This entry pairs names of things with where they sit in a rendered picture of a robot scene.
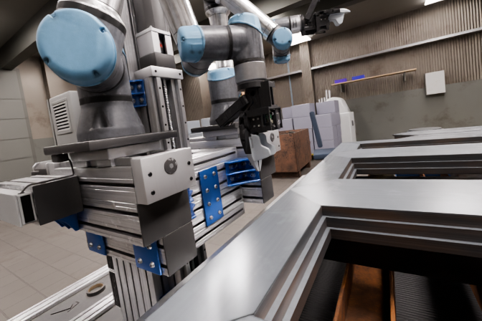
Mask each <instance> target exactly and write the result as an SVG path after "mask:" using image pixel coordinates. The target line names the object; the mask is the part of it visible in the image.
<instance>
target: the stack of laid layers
mask: <svg viewBox="0 0 482 321"><path fill-rule="evenodd" d="M466 143H482V136H481V137H469V138H447V139H434V140H412V141H400V142H388V143H365V144H360V145H359V147H358V148H357V149H369V148H396V147H410V146H425V145H452V144H466ZM357 174H482V154H460V155H420V156H399V157H378V158H351V160H350V161H349V163H348V164H347V166H346V167H345V169H344V171H343V173H342V174H341V176H340V177H339V179H355V178H356V175H357ZM331 239H340V240H346V241H356V242H362V243H368V244H378V245H385V246H395V247H401V248H407V249H418V250H423V251H434V252H440V253H446V254H457V255H462V256H468V257H479V258H482V216H471V215H459V214H437V213H425V212H414V211H392V210H380V209H358V208H347V207H335V206H321V208H320V209H319V211H318V213H317V214H316V216H315V217H314V219H313V221H312V222H311V224H310V226H309V227H308V228H307V230H306V232H305V234H304V235H303V237H302V238H301V240H300V241H299V243H298V245H297V246H296V248H295V249H294V251H293V253H292V254H291V256H290V258H289V259H288V261H287V262H286V264H285V266H284V267H283V269H282V270H281V272H280V274H279V275H278V277H277V278H276V280H275V281H274V283H273V285H272V287H271V288H270V290H269V291H268V293H267V294H266V296H265V298H264V299H263V301H262V302H261V304H260V306H259V307H258V309H257V310H256V312H255V314H253V315H252V316H255V317H259V318H261V319H264V320H267V321H298V320H299V318H300V316H301V313H302V311H303V308H304V305H305V303H306V300H307V298H308V295H309V293H310V291H311V288H312V286H313V283H314V280H315V278H316V275H317V273H318V270H319V268H320V266H321V262H322V261H323V258H324V255H325V253H326V250H327V248H328V246H329V243H330V241H331Z"/></svg>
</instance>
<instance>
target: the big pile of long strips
mask: <svg viewBox="0 0 482 321"><path fill-rule="evenodd" d="M474 133H482V126H475V127H465V128H447V129H437V130H420V131H411V132H406V133H398V134H394V135H392V136H394V139H400V138H421V137H432V136H443V135H464V134H474Z"/></svg>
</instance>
